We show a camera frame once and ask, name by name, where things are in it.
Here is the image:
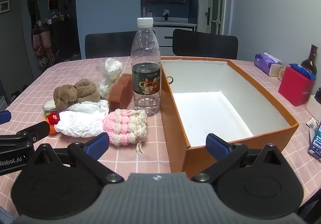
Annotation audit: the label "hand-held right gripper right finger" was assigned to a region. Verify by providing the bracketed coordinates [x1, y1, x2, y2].
[191, 133, 285, 184]

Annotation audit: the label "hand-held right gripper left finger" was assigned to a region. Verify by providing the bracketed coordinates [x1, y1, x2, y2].
[25, 132, 125, 184]

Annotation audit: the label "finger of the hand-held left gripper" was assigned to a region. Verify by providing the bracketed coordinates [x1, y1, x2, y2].
[0, 121, 51, 145]
[0, 111, 12, 124]

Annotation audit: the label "orange cardboard box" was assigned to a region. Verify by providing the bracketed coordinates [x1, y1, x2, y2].
[160, 56, 300, 173]

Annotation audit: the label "white shoe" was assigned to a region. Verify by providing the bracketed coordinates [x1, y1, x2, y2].
[54, 100, 109, 138]

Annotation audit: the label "pink white crochet pouch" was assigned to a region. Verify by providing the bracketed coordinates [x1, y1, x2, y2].
[103, 109, 148, 158]

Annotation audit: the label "brown plush toy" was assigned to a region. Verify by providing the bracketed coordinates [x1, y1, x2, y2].
[53, 79, 101, 109]

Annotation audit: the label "brown sponge block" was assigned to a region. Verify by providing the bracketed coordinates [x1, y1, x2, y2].
[107, 73, 133, 110]

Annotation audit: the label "yellow banana peel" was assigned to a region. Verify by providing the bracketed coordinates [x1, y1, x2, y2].
[45, 112, 61, 134]

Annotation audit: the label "small white round container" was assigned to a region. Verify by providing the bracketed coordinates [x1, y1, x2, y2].
[43, 101, 59, 114]

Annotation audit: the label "pink checked tablecloth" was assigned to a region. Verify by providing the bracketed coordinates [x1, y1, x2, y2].
[0, 56, 321, 217]

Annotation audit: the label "clear plastic wrapped white item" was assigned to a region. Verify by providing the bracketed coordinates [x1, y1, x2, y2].
[98, 58, 123, 98]

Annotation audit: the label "pink hanging bags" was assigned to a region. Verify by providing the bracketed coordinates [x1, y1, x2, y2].
[31, 21, 54, 66]

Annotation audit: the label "clear plastic water bottle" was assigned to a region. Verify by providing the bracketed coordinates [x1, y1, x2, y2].
[131, 17, 161, 116]

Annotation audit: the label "purple tissue pack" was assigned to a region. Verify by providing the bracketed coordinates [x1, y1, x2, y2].
[254, 53, 282, 75]

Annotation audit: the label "red box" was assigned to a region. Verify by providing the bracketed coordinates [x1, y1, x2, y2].
[278, 66, 315, 107]

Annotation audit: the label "dark sideboard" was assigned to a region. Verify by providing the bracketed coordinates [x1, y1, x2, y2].
[50, 17, 81, 64]

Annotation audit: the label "small beige box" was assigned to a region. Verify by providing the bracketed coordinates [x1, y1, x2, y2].
[278, 65, 289, 80]

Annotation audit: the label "smartphone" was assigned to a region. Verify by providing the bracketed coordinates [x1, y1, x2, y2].
[308, 121, 321, 159]

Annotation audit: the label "black chair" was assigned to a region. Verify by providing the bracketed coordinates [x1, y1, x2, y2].
[173, 29, 239, 60]
[85, 31, 156, 59]

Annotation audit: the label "white box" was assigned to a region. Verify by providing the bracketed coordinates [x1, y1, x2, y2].
[305, 95, 321, 124]

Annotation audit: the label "blue packet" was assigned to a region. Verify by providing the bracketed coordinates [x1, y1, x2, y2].
[288, 63, 316, 81]

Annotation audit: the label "white vanity cabinet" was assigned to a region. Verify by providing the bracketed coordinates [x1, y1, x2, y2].
[152, 22, 197, 56]

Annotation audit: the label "brown glass bottle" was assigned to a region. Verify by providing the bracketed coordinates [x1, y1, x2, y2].
[300, 44, 318, 76]

